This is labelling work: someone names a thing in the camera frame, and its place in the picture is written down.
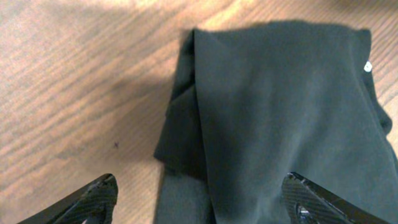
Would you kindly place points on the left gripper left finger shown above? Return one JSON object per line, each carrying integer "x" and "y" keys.
{"x": 92, "y": 204}

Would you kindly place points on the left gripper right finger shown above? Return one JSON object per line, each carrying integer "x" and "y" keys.
{"x": 308, "y": 203}

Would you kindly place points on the black t-shirt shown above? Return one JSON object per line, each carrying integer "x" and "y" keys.
{"x": 249, "y": 106}

